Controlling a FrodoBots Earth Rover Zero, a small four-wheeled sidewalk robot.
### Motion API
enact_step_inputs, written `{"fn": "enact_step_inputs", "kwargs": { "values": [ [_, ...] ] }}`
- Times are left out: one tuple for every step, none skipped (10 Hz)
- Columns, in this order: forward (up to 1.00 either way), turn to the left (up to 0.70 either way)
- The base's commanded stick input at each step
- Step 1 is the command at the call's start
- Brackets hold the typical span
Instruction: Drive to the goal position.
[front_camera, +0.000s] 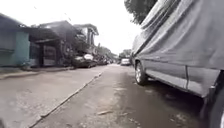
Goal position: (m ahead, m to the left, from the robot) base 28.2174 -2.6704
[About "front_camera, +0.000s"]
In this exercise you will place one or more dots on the raised kerb strip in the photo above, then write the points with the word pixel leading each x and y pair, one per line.
pixel 26 71

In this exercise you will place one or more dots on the grey concrete road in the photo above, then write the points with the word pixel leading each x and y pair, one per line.
pixel 100 96

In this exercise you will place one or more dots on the teal building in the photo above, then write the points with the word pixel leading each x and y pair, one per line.
pixel 13 46

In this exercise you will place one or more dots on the dark parked car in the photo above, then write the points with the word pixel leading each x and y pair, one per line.
pixel 82 61

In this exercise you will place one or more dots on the row of distant buildings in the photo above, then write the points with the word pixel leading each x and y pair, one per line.
pixel 106 55

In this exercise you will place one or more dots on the tree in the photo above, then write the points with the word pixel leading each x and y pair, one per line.
pixel 138 9

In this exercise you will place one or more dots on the white car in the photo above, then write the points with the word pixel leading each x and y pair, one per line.
pixel 125 61

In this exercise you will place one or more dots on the grey vehicle with tarpaulin cover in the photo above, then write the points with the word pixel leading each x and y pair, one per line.
pixel 180 43

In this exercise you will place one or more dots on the dark building with awning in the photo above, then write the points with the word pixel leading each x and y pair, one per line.
pixel 53 43

